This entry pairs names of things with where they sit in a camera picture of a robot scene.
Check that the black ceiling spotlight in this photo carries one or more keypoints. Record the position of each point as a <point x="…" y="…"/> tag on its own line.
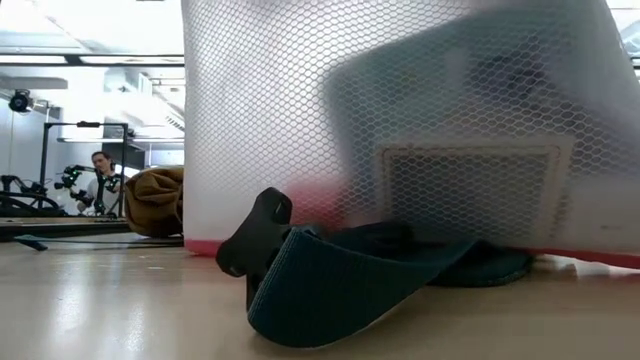
<point x="20" y="101"/>

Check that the black background stand frame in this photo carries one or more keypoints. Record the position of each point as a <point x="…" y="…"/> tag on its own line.
<point x="84" y="124"/>

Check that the tan and teal backpack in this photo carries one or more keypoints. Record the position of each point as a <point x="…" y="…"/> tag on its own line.
<point x="325" y="300"/>

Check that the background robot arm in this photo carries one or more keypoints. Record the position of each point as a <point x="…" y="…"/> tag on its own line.
<point x="75" y="177"/>
<point x="35" y="189"/>

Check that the black ceiling light rail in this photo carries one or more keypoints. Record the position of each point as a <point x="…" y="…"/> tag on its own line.
<point x="72" y="60"/>

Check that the person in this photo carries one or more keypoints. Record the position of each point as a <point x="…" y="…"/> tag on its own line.
<point x="102" y="172"/>

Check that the pink-edged mesh zipper pouch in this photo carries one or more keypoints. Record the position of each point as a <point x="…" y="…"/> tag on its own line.
<point x="260" y="125"/>

